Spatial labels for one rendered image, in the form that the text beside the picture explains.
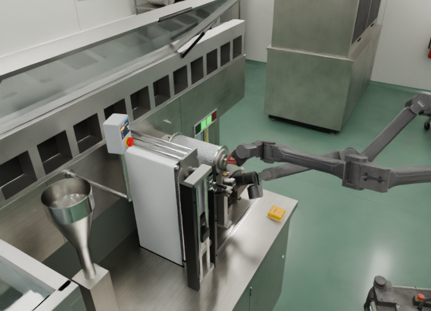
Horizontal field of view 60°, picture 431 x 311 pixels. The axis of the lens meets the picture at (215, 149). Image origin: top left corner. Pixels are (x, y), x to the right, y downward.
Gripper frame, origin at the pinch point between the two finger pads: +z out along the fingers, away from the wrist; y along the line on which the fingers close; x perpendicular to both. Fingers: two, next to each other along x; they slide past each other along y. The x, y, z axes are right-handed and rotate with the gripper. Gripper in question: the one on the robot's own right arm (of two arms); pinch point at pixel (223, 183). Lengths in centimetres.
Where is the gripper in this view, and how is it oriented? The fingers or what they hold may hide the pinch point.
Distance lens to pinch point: 186.8
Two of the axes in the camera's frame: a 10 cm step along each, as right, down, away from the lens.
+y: 5.0, -4.6, 7.3
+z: -7.4, 2.0, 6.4
